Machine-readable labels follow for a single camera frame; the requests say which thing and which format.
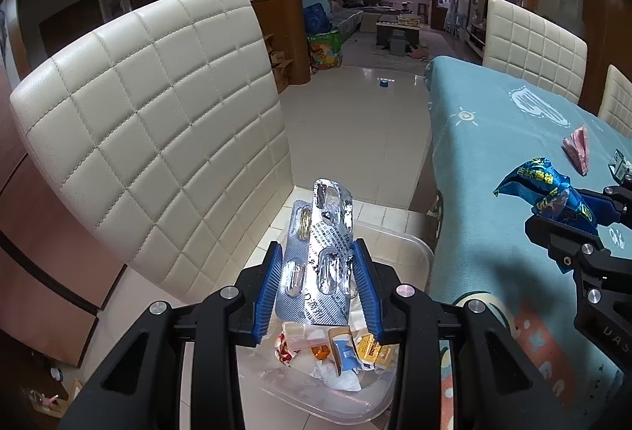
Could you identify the blue foil wrapper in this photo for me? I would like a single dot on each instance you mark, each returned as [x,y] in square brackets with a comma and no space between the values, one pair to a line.
[533,178]

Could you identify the silver blister pack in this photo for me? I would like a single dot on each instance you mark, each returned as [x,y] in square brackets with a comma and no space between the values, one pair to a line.
[328,232]

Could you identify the white standing air conditioner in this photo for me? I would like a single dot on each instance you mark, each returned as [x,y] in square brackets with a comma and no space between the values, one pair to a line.
[466,2]

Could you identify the pile of cardboard boxes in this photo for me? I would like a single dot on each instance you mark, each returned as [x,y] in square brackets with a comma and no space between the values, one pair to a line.
[279,62]

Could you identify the cream quilted leather chair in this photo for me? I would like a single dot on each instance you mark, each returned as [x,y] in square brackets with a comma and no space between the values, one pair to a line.
[148,114]
[533,49]

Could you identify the red and white wrapper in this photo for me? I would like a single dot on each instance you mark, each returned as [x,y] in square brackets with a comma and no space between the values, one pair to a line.
[291,341]

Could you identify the grey sofa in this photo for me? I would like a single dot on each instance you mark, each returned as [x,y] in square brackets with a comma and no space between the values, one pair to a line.
[345,15]

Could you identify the blue and white sachet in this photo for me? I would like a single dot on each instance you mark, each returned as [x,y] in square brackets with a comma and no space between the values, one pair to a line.
[344,351]

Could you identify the white chair right edge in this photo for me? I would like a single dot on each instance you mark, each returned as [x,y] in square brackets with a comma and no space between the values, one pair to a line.
[619,104]

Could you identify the yellow packet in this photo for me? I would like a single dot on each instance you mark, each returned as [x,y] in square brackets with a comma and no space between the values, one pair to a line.
[373,350]

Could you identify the clear plastic container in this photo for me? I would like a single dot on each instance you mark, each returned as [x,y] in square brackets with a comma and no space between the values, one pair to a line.
[395,252]

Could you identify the blister pack with yellow capsules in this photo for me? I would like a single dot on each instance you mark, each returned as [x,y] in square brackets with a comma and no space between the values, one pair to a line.
[296,232]

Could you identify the colourful printed bag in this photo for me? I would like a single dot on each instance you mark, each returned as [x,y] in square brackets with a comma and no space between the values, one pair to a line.
[325,50]

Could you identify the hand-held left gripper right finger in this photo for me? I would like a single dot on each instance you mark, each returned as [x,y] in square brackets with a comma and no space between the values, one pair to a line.
[366,296]

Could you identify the small orange piece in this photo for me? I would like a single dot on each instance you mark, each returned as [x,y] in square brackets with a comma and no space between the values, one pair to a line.
[321,352]

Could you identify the light blue printed tablecloth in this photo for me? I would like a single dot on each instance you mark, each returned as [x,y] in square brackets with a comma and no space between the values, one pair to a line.
[493,153]

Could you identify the trash items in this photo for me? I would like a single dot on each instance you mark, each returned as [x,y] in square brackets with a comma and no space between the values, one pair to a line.
[340,375]

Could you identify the grey stool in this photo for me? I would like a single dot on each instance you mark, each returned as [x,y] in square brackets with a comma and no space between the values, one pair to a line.
[397,42]

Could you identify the pink crumpled wrapper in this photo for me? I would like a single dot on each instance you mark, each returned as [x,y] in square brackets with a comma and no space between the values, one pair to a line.
[577,146]

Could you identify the wooden counter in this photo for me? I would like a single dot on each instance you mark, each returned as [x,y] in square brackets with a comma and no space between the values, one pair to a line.
[291,35]

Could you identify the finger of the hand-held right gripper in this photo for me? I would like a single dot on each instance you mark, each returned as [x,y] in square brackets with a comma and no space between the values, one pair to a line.
[558,235]
[614,207]

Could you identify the coffee table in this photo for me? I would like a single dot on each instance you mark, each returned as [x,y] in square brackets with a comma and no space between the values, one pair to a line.
[399,27]

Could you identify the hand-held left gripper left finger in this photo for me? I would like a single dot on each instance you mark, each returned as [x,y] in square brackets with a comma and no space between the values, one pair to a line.
[266,291]

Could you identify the dark blue bag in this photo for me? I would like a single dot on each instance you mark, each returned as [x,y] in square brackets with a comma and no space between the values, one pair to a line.
[316,20]

